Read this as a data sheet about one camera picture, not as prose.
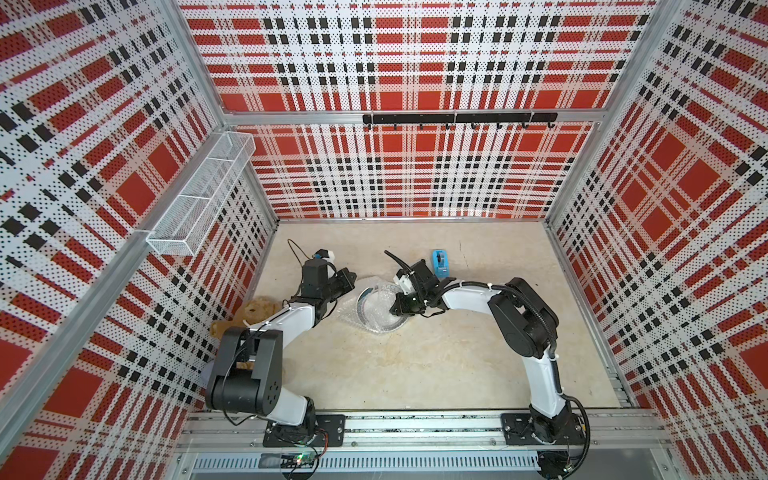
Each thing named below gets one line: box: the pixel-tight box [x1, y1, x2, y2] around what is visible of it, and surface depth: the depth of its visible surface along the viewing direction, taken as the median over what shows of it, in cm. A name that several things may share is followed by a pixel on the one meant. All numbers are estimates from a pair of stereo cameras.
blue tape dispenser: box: [432, 249, 451, 281], surface depth 107 cm
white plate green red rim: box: [356, 286, 409, 334], surface depth 95 cm
